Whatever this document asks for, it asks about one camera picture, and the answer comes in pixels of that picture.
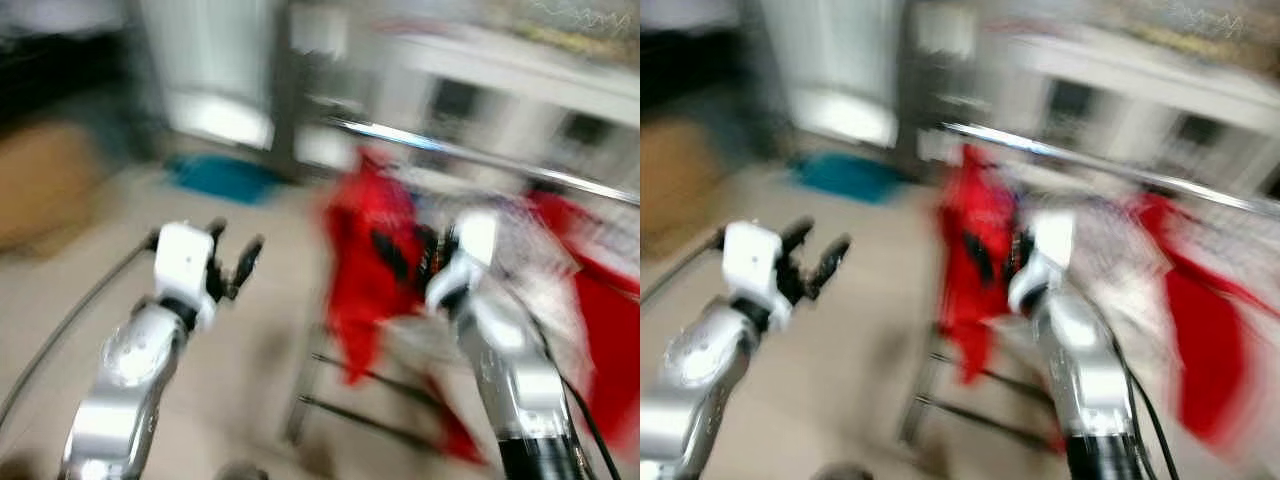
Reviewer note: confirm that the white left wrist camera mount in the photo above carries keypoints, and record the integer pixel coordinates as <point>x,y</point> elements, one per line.
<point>752,265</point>
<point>185,262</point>

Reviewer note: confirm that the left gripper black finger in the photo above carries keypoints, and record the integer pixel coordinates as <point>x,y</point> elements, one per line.
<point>831,264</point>
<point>798,236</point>
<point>215,238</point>
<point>246,264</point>

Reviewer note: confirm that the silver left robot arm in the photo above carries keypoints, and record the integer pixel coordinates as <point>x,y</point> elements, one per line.
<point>130,365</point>
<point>700,370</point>

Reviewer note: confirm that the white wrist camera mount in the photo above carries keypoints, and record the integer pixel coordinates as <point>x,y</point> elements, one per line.
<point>470,250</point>
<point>752,265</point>
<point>1045,250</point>
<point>185,262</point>

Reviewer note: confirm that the red garment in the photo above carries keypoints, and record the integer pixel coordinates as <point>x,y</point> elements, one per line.
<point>605,330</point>
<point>1205,350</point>
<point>970,300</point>
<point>365,290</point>

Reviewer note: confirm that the blue floor mat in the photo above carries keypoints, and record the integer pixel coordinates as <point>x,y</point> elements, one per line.
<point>225,178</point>
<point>850,175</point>

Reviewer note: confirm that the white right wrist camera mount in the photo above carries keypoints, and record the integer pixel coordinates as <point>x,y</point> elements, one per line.
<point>1045,250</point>
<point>470,250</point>

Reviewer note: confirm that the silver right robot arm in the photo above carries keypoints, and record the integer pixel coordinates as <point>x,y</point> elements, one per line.
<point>1085,380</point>
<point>510,380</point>

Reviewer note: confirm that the brown box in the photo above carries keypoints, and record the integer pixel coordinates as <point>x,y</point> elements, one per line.
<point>40,190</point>
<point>675,190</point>

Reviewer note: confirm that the metal clothes rack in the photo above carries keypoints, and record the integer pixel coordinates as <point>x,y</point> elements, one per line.
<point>470,152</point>
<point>1080,155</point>

